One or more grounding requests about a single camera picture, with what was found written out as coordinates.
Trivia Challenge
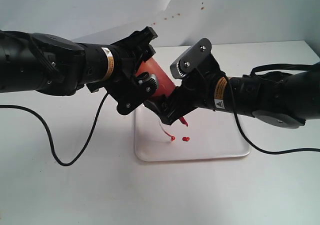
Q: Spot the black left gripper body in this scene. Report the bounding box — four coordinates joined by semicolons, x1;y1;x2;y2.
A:
107;26;158;85

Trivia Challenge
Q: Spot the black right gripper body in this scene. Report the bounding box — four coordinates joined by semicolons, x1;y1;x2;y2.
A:
169;54;223;125

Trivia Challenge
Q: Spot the red ketchup squeeze bottle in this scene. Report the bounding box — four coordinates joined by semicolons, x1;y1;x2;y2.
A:
136;58;176;142

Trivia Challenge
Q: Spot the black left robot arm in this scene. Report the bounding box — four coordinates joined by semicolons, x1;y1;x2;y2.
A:
0;26;159;115

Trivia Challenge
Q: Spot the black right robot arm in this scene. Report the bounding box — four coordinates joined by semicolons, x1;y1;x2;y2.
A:
144;54;320;128

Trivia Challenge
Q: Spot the red ketchup blob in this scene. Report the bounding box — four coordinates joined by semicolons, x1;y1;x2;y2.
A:
182;136;190;142

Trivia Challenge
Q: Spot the white rectangular plastic tray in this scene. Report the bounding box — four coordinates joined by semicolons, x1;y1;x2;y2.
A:
134;106;251;162

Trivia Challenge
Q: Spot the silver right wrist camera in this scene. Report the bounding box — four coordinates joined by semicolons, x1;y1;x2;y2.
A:
169;38;212;80

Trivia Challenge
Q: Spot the black right camera cable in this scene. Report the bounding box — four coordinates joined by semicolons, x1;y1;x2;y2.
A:
194;67;320;156

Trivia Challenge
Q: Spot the black camera cable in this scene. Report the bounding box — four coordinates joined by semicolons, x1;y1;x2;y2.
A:
0;92;110;166
194;67;320;156

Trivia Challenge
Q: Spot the black left camera cable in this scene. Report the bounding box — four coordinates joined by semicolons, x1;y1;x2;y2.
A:
0;92;110;166

